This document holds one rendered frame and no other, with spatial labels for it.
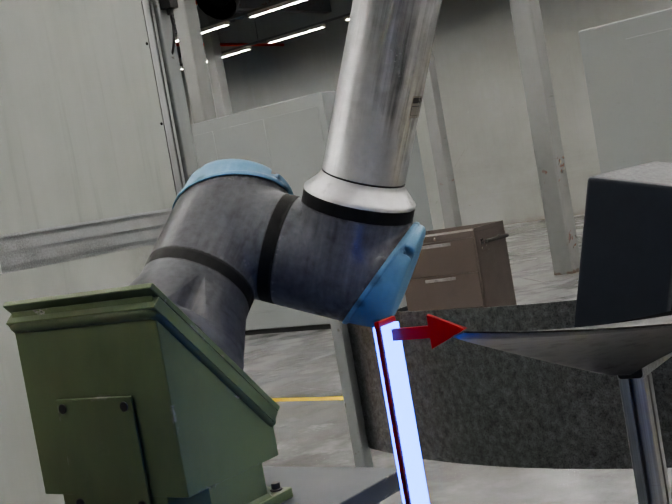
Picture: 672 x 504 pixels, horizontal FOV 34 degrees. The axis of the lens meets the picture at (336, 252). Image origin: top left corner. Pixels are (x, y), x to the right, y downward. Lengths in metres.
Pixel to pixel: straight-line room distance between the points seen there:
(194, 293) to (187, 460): 0.17
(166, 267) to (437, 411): 1.87
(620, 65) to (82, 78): 5.05
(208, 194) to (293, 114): 9.49
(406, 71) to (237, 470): 0.41
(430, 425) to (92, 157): 1.10
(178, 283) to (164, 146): 1.76
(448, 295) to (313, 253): 6.50
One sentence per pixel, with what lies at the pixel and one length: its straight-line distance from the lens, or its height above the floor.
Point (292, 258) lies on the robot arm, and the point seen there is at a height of 1.23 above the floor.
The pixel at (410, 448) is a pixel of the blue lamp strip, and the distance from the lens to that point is 0.79.
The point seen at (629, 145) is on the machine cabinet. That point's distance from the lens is 7.25.
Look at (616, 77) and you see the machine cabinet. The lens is 7.27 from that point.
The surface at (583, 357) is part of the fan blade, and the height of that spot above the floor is 1.14.
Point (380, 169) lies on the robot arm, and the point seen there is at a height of 1.30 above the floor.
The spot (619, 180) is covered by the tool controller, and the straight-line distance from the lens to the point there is 1.30.
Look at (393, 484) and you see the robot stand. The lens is 1.12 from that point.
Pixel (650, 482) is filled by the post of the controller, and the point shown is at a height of 0.91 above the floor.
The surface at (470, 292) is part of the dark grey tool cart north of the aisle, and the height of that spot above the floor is 0.47.
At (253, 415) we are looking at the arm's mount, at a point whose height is 1.09.
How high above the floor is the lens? 1.29
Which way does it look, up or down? 3 degrees down
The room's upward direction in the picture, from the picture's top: 10 degrees counter-clockwise
